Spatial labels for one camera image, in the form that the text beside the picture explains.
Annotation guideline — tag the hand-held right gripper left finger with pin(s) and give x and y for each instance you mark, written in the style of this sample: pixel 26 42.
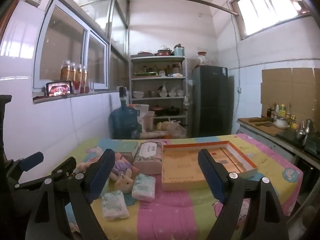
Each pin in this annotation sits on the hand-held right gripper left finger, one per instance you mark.
pixel 100 173

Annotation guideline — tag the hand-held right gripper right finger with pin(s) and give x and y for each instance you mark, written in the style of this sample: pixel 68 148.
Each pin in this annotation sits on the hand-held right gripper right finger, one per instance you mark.
pixel 212 176

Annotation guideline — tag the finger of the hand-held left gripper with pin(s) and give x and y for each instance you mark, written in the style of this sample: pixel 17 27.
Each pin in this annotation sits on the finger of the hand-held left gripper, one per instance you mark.
pixel 31 160
pixel 63 167

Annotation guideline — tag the purple dress plush rabbit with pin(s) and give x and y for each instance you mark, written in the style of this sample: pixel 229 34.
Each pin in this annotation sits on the purple dress plush rabbit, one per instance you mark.
pixel 120 166

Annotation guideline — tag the cream plush rabbit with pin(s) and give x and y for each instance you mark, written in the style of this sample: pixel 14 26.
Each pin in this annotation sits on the cream plush rabbit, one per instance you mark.
pixel 125 183

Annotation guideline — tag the orange shallow cardboard box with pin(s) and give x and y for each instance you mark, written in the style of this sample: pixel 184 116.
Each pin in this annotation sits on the orange shallow cardboard box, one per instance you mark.
pixel 180 172

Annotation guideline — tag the mint patterned tissue pack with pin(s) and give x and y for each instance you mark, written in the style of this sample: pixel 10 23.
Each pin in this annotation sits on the mint patterned tissue pack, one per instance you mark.
pixel 115 205
pixel 143 187

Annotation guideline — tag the mint green flat box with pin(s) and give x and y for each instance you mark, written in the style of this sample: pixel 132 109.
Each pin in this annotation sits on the mint green flat box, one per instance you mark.
pixel 127 146

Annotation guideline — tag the pink floral tissue box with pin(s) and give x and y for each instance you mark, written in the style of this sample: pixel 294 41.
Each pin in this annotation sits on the pink floral tissue box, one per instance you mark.
pixel 148 155

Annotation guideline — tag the blue water jug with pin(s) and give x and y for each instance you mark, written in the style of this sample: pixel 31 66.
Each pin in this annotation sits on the blue water jug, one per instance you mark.
pixel 123 121

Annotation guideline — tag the colourful cartoon printed blanket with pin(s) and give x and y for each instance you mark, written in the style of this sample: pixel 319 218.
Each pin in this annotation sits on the colourful cartoon printed blanket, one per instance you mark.
pixel 165 215

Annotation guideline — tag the clear plastic bag of food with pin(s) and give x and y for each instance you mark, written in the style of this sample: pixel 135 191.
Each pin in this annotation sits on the clear plastic bag of food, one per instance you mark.
pixel 172 128

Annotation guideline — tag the white sack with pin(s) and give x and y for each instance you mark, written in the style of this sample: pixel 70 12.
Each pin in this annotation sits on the white sack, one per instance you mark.
pixel 138 115

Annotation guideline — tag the kitchen counter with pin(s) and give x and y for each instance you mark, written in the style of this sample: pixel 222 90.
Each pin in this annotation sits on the kitchen counter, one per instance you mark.
pixel 270 133

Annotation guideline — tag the white plastic container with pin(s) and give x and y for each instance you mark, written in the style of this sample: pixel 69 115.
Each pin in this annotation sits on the white plastic container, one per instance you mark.
pixel 149 121

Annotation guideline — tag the kitchen cleaver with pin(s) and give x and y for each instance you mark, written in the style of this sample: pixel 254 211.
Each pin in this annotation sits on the kitchen cleaver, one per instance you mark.
pixel 265 124

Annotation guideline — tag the black wok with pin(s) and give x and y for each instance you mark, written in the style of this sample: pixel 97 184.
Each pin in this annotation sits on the black wok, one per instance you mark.
pixel 173 111

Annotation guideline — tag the black refrigerator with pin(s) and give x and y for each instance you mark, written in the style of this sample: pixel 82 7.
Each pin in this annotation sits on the black refrigerator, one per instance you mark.
pixel 211 100

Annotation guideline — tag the smartphone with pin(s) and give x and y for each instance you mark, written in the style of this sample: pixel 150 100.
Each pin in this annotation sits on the smartphone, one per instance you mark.
pixel 59 88

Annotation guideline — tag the black water pump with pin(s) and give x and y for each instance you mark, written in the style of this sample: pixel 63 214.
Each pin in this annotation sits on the black water pump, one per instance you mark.
pixel 122 92

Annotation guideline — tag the red clay pot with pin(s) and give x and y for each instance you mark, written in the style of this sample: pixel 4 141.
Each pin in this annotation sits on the red clay pot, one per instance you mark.
pixel 157 111

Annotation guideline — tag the clear drinking glass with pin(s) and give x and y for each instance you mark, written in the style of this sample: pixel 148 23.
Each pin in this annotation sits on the clear drinking glass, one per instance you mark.
pixel 90 85

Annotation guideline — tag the black induction cooker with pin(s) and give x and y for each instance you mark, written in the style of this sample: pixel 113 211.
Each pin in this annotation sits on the black induction cooker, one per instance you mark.
pixel 290 137

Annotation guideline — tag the white bowl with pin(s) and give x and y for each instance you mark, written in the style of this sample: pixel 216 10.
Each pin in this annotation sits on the white bowl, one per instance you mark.
pixel 282 123

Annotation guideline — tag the stack of white bowls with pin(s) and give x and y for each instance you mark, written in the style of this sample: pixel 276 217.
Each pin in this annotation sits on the stack of white bowls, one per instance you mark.
pixel 138 94

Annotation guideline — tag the orange drink bottle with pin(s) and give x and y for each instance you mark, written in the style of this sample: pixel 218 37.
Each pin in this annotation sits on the orange drink bottle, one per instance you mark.
pixel 65 71
pixel 73 77
pixel 84 80
pixel 79 78

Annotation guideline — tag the yellow cap condiment bottle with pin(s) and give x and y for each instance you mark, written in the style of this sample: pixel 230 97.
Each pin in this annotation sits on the yellow cap condiment bottle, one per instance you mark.
pixel 282 111

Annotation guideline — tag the steel pot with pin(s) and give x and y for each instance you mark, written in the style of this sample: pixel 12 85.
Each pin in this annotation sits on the steel pot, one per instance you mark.
pixel 300 134

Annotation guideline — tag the steel kettle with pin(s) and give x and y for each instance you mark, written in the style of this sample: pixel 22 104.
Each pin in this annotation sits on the steel kettle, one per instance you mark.
pixel 308 126

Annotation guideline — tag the green tray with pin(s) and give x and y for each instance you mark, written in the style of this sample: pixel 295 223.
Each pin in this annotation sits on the green tray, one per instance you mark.
pixel 145 74

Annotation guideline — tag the white metal shelf rack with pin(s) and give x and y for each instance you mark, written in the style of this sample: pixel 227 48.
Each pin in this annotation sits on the white metal shelf rack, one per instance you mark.
pixel 158 80

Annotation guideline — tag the glass jar with red lid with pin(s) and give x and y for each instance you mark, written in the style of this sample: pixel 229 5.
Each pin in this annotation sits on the glass jar with red lid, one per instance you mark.
pixel 202 59

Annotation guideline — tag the aluminium sliding window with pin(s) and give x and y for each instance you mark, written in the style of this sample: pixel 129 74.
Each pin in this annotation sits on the aluminium sliding window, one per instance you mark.
pixel 67 47

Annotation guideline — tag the teal canister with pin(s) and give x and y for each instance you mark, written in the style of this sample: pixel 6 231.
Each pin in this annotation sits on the teal canister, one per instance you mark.
pixel 179 50

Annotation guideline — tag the red pot with glass lid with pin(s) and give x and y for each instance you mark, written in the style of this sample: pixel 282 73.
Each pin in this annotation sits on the red pot with glass lid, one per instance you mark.
pixel 163 52

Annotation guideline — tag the high barred window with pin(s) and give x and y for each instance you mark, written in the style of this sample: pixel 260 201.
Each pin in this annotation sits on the high barred window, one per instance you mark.
pixel 267 7

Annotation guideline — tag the cardboard wall sheet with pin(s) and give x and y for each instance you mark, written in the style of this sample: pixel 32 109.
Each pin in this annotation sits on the cardboard wall sheet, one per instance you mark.
pixel 295 90

